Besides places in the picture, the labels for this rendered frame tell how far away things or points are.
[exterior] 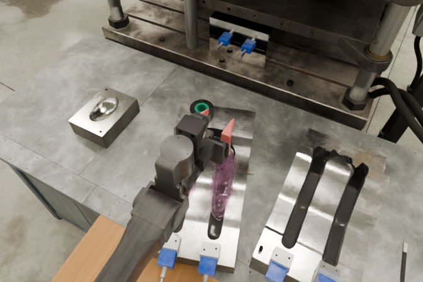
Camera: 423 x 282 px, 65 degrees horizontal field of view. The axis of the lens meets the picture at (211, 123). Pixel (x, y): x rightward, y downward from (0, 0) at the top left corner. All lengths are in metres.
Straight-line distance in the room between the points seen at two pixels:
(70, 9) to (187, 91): 2.42
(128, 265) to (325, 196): 0.62
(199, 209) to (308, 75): 0.80
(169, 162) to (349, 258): 0.59
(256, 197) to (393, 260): 0.41
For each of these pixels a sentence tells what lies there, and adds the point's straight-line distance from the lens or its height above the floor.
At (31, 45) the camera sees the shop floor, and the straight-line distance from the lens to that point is 3.29.
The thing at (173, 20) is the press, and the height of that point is 0.79.
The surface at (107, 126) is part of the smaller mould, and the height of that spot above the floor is 0.87.
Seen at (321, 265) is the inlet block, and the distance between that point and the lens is 0.90.
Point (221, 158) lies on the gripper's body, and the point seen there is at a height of 1.19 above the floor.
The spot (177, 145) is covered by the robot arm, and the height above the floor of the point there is 1.30.
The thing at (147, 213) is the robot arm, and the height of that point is 1.23.
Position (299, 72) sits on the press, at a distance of 1.54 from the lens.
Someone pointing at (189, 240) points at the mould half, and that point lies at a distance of 0.96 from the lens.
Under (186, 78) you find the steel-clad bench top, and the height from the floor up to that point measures 0.80.
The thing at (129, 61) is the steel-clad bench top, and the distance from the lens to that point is 1.53.
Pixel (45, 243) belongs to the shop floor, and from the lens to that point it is 2.06.
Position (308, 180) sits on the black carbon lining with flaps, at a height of 0.91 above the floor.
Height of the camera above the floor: 1.75
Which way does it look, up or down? 50 degrees down
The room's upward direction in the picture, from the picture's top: straight up
